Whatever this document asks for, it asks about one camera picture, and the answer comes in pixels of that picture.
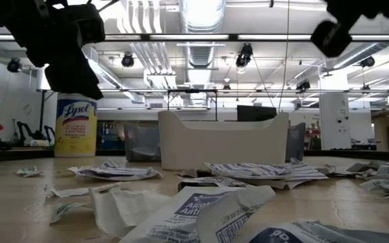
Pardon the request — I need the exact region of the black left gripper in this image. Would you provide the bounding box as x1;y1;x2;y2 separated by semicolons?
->
0;0;105;101

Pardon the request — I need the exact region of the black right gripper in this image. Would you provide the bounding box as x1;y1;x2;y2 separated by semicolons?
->
311;0;389;58

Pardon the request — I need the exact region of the black ceiling lamp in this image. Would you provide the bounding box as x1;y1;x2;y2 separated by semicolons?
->
359;55;376;69
120;52;135;68
6;57;22;74
295;79;312;92

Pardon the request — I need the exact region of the yellow Lysol wipes canister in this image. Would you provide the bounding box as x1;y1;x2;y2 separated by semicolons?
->
53;91;99;159

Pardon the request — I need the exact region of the black rig beam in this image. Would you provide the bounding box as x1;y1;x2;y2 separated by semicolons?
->
0;32;389;43

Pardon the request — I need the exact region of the grey translucent plastic bin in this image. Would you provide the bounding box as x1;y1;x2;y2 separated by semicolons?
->
124;121;161;162
284;121;306;162

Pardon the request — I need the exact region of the white square column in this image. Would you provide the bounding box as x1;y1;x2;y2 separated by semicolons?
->
318;92;353;151

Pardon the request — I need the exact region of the green print white packet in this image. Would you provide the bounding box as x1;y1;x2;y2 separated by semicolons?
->
15;166;45;178
49;201;93;225

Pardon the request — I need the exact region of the blue striped white packet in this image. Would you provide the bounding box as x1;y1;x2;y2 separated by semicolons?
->
205;161;330;190
74;159;164;182

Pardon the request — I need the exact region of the black monitor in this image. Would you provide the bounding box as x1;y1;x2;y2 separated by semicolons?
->
236;105;278;122

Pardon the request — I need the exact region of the white plastic bin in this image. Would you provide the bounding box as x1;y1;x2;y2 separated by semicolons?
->
157;110;290;171

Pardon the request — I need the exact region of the thin hanging cable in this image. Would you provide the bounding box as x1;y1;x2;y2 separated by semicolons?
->
277;0;292;112

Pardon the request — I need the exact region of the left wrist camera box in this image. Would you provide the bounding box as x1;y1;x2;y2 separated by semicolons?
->
59;3;107;47

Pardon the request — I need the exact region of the black hanging rig camera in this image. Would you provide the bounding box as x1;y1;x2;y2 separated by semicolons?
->
234;43;255;68

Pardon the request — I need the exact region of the black background metal frame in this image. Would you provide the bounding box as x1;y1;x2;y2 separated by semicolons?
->
166;88;219;122

